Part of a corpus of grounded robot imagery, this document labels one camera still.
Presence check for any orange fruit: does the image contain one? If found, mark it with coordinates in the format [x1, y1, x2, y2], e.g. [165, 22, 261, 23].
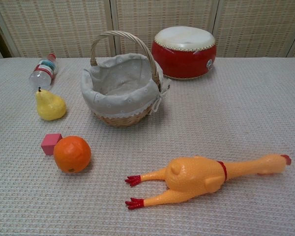
[53, 136, 92, 174]

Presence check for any pink wooden cube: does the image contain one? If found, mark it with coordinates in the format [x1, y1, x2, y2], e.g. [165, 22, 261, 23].
[41, 133, 63, 156]

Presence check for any wicker basket with cloth liner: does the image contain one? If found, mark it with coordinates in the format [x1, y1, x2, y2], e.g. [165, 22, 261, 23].
[80, 30, 172, 128]

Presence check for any white textured tablecloth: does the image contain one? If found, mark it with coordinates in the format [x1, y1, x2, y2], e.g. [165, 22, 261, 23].
[0, 57, 295, 236]

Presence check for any red drum with white skin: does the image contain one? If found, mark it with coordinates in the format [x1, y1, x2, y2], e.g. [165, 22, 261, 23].
[151, 26, 217, 80]

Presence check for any yellow rubber chicken toy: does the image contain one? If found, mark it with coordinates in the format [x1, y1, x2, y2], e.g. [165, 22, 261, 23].
[124, 153, 292, 210]

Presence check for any yellow pear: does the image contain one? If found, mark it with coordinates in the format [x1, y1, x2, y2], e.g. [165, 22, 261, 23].
[35, 88, 67, 121]

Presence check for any clear plastic water bottle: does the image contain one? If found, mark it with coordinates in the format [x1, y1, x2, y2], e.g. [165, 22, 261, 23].
[29, 54, 59, 90]

